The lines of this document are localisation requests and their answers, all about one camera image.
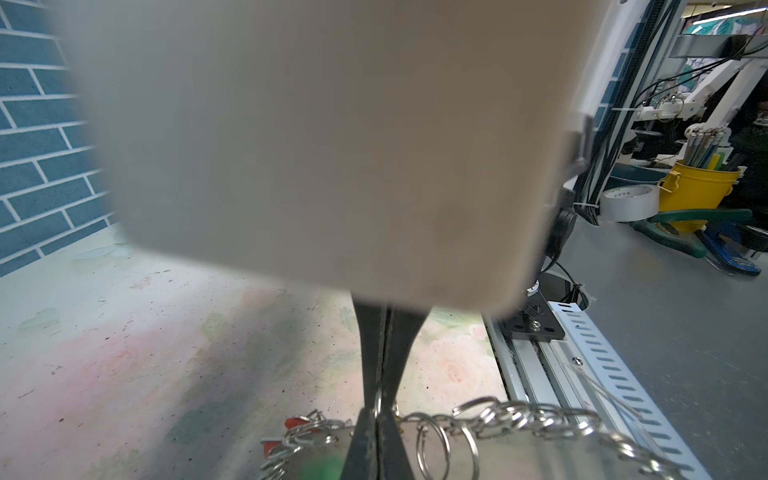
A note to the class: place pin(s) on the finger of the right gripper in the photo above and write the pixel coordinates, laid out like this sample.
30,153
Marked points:
372,320
401,329

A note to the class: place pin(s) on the green handled pliers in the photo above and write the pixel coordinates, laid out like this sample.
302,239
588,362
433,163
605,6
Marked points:
677,229

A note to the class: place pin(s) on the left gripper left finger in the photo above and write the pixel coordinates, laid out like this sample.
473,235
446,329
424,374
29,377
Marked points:
361,461

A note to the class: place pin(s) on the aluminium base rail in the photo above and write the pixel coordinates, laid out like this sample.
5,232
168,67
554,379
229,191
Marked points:
584,370

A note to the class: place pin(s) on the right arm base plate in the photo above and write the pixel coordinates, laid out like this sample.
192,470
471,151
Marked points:
534,321

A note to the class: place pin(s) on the large keyring with chain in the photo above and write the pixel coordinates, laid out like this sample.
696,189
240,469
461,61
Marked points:
487,438

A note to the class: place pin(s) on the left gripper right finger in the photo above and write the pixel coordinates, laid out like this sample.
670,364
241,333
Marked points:
392,459

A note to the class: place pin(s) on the yellow bucket with tools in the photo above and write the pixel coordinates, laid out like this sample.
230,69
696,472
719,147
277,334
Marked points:
704,172

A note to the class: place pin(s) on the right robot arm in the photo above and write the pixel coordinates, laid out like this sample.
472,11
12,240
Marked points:
598,147

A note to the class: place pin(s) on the bunch of coloured key tags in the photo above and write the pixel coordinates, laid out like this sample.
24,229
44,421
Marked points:
301,433

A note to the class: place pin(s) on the white tape roll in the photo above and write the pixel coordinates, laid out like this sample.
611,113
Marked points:
629,203

